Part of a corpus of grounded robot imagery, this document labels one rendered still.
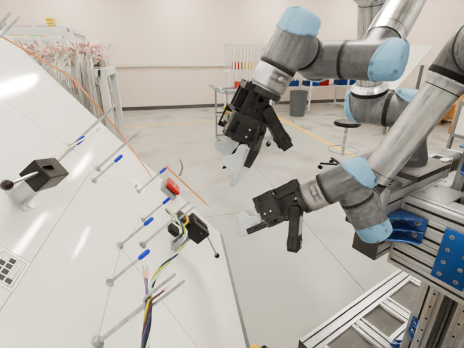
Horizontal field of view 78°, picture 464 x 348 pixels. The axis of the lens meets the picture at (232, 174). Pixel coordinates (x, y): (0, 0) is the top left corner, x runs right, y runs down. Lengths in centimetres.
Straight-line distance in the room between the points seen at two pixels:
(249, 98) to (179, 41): 824
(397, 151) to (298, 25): 37
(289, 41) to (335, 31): 973
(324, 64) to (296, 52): 8
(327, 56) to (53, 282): 60
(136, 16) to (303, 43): 831
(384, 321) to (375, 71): 147
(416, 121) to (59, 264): 73
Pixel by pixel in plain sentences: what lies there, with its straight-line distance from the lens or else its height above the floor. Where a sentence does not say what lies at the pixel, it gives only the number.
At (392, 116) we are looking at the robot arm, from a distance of 107.
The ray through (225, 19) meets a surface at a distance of 903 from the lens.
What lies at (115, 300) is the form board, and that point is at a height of 115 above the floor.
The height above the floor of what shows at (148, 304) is 122.
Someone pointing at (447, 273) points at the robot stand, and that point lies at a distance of 113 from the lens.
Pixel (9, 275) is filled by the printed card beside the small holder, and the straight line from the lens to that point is 44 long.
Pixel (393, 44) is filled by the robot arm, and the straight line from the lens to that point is 62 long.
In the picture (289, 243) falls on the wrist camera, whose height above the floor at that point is 109.
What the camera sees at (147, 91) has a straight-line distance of 884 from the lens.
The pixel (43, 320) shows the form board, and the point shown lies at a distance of 43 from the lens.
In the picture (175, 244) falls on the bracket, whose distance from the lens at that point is 74.
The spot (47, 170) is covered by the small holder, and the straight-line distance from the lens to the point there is 47.
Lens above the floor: 150
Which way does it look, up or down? 23 degrees down
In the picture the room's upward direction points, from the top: straight up
